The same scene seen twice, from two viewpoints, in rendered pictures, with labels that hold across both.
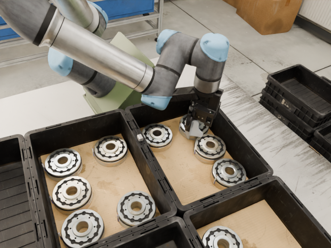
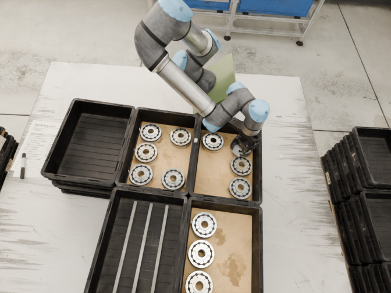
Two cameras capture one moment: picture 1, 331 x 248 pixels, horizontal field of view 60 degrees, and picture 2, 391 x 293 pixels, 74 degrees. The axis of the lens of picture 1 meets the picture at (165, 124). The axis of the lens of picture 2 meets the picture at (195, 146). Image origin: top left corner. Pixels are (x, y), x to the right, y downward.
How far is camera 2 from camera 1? 0.43 m
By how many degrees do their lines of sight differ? 23
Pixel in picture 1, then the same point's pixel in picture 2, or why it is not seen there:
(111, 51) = (189, 88)
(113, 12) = (267, 7)
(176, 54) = (234, 103)
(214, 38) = (259, 105)
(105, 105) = not seen: hidden behind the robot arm
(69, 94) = not seen: hidden behind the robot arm
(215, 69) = (253, 124)
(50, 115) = (166, 92)
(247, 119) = (296, 156)
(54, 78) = not seen: hidden behind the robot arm
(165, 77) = (220, 114)
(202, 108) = (242, 140)
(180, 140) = (226, 151)
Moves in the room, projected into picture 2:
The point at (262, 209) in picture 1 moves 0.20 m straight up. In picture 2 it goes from (245, 220) to (259, 207)
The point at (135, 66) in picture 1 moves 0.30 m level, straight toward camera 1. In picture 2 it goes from (202, 102) to (160, 163)
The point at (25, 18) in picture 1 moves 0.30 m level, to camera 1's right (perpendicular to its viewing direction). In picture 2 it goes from (145, 58) to (216, 102)
